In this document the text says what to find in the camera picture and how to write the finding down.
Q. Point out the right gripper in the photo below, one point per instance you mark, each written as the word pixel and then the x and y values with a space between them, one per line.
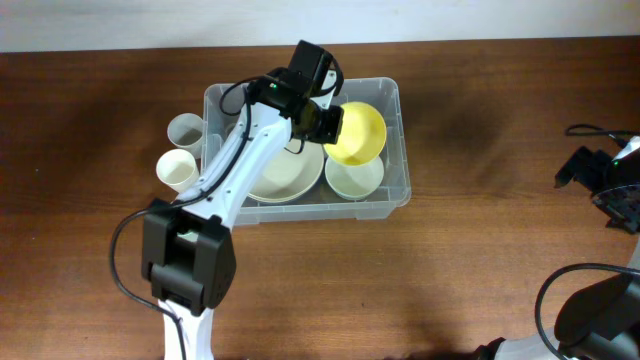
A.
pixel 626 215

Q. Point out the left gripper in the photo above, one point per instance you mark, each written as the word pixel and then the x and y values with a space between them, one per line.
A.
pixel 331 128

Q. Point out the yellow small bowl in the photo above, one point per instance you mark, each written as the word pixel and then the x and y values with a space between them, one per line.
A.
pixel 362 136

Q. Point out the beige bowl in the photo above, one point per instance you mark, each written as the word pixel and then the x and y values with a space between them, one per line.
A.
pixel 272 191
pixel 288 165

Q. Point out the white small bowl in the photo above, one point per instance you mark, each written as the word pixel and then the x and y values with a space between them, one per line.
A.
pixel 354 179

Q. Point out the mint green small bowl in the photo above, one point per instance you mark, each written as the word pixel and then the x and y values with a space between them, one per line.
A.
pixel 354 197

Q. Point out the grey cup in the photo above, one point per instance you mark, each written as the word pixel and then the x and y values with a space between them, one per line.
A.
pixel 186 131

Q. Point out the cream cup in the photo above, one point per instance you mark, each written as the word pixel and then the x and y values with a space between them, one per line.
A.
pixel 177 169

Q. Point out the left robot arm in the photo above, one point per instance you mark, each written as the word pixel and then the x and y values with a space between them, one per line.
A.
pixel 187 254

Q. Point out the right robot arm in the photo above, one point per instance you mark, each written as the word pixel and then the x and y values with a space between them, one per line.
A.
pixel 600 321

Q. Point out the clear plastic storage bin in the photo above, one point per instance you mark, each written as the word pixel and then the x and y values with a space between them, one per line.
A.
pixel 321 202

